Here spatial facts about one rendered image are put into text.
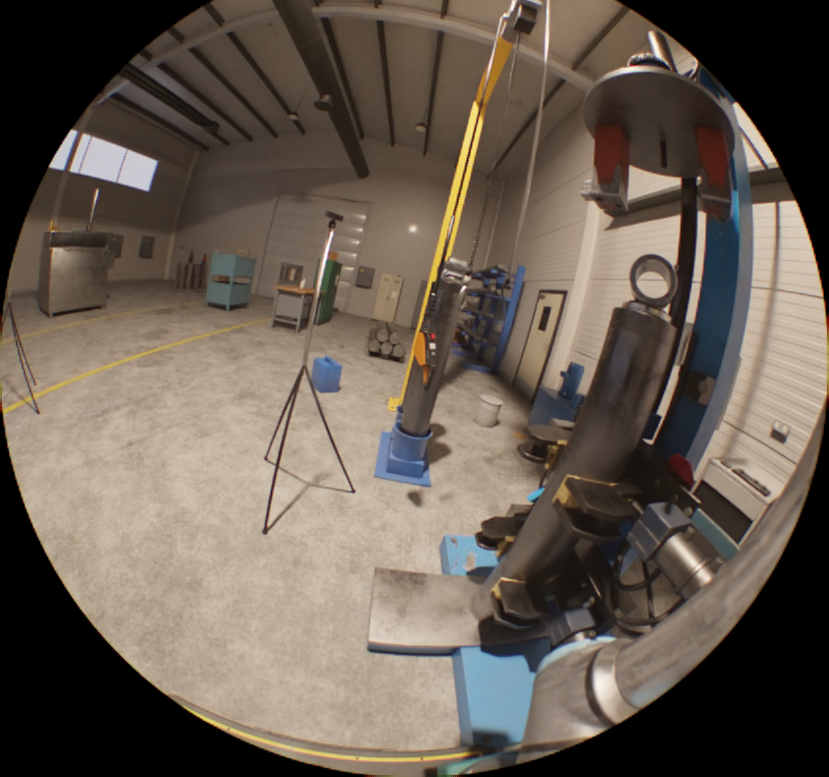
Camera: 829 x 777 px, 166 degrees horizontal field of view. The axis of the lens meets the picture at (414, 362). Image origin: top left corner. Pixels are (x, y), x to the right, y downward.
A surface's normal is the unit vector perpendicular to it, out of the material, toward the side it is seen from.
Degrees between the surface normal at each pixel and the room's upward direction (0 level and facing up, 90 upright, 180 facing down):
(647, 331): 90
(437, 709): 0
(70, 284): 90
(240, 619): 0
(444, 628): 0
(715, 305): 90
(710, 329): 90
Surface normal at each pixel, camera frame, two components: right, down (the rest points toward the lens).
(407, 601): 0.23, -0.94
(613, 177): -0.81, -0.06
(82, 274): 0.97, 0.25
